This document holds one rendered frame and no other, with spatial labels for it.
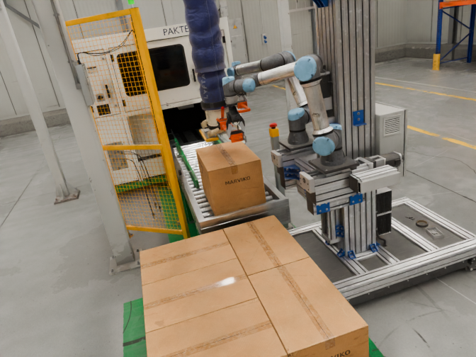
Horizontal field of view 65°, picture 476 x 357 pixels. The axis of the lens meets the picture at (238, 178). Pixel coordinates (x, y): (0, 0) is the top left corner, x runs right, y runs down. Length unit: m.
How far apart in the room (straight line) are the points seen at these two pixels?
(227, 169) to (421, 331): 1.61
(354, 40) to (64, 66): 2.04
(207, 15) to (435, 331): 2.46
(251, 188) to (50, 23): 1.85
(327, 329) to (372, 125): 1.31
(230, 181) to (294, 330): 1.25
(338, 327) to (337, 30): 1.58
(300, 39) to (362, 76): 9.96
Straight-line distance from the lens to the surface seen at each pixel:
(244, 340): 1.89
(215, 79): 2.76
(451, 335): 2.74
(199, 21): 2.72
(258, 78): 2.30
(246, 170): 2.75
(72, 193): 5.73
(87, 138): 3.23
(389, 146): 2.63
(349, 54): 2.42
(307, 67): 2.01
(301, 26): 12.38
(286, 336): 1.88
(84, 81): 3.10
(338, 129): 2.23
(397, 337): 2.66
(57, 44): 3.16
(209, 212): 2.98
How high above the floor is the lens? 1.89
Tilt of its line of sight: 22 degrees down
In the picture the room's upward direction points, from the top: 9 degrees counter-clockwise
